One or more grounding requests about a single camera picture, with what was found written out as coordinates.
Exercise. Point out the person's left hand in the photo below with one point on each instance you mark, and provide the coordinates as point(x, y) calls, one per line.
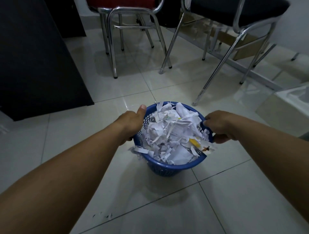
point(131, 123)

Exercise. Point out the person's right hand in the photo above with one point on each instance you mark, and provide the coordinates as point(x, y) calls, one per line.
point(219, 125)

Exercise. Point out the yellow paper scrap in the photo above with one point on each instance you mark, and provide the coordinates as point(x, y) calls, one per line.
point(194, 142)

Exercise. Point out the blue plastic mesh wastebasket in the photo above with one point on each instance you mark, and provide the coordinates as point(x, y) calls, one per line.
point(164, 170)

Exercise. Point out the person's left forearm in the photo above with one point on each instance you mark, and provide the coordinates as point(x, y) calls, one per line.
point(60, 183)

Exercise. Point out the person's right forearm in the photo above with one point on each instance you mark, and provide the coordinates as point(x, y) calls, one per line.
point(270, 154)

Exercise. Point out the white tiled floor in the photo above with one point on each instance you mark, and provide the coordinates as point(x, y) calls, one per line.
point(108, 91)

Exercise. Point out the brown wooden board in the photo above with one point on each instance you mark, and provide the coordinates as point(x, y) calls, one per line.
point(246, 55)

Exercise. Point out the red chrome chair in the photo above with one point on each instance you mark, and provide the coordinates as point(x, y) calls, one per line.
point(112, 48)

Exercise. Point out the black table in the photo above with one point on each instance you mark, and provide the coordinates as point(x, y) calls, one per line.
point(36, 67)

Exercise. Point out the black hanging bag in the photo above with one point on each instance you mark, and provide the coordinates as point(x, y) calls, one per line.
point(169, 14)

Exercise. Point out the black chrome chair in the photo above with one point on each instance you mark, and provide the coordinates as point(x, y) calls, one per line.
point(253, 9)

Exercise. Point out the black cabinet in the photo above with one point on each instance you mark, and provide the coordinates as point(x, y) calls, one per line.
point(67, 17)

